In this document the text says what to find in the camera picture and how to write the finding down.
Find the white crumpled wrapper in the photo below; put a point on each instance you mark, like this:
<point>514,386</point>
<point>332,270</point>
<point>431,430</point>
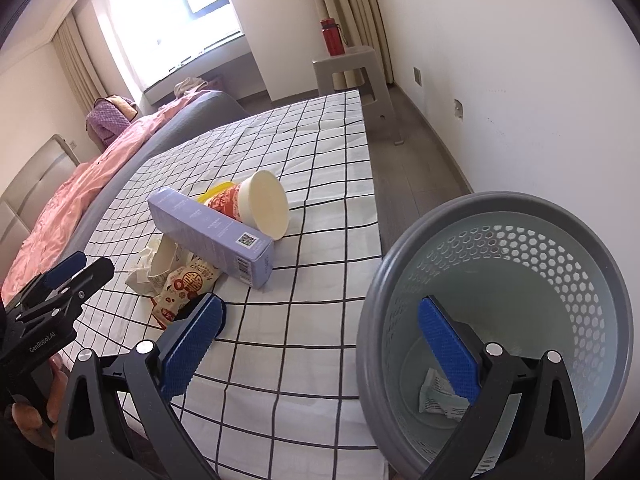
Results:
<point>437,402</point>

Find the grey plastic stool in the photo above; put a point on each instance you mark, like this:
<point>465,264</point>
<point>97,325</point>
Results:
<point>350,60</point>

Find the red white snack packet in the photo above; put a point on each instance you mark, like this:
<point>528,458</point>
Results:
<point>185,285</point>

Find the grey perforated waste bin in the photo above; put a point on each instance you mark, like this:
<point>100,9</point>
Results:
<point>370,340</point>

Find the window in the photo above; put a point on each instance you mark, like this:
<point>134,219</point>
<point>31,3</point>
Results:
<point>165,20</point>

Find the broken wall outlet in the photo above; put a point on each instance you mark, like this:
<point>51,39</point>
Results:
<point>458,107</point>

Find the yellow plastic container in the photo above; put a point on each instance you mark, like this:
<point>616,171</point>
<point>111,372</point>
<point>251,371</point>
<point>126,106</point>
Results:
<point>212,192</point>

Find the beige curtain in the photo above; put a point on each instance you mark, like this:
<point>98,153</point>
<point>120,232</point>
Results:
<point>85,60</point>
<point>350,5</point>

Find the person's left hand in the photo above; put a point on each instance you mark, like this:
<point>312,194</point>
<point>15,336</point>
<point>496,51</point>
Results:
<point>55,395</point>

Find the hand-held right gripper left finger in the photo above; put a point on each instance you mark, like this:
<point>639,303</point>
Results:
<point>195,345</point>

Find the red white paper cup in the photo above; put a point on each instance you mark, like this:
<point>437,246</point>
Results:
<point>265,205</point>

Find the purple knitted pillow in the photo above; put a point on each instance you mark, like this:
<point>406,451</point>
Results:
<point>107,120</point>

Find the white cloth bag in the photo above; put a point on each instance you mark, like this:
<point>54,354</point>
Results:
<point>189,86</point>

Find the pink quilt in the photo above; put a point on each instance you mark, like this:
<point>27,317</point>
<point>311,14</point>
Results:
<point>75,185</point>

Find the pale purple carton box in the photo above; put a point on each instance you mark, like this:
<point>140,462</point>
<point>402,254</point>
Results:
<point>200,220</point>

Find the white tissue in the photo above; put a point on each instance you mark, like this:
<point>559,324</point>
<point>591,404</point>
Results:
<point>145,270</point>

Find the grey wall socket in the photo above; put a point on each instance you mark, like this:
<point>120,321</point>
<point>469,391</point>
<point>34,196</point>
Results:
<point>417,76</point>

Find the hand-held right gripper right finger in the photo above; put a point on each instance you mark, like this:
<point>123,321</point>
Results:
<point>450,355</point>

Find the white black checked sheet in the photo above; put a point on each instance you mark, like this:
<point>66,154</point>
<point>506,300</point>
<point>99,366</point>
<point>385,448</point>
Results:
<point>300,310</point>

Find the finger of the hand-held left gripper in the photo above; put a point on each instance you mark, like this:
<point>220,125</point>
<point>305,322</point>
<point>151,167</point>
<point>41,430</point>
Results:
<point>62,270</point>
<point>92,280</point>

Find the red water bottle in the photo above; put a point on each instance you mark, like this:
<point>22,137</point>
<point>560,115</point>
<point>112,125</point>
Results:
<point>332,37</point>

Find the beige padded headboard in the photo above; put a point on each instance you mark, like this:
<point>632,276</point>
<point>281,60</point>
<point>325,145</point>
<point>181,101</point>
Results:
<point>30,180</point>

